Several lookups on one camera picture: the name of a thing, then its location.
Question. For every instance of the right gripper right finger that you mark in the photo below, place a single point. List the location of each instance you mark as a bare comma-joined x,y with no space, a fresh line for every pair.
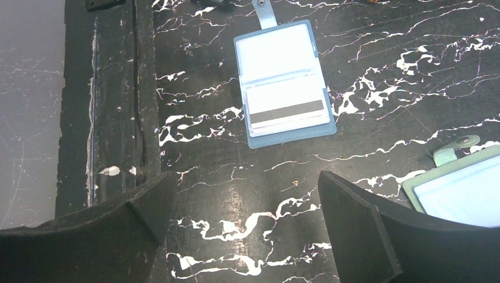
376,240

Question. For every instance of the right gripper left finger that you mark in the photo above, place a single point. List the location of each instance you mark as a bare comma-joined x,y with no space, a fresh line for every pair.
114,241

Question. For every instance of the blue card holder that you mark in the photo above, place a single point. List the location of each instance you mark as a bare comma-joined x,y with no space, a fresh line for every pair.
276,53

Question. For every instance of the teal open card holder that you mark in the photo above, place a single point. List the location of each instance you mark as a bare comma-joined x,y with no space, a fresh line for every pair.
464,185

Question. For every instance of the striped white card in holder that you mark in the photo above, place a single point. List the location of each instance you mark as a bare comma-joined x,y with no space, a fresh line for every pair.
286,105

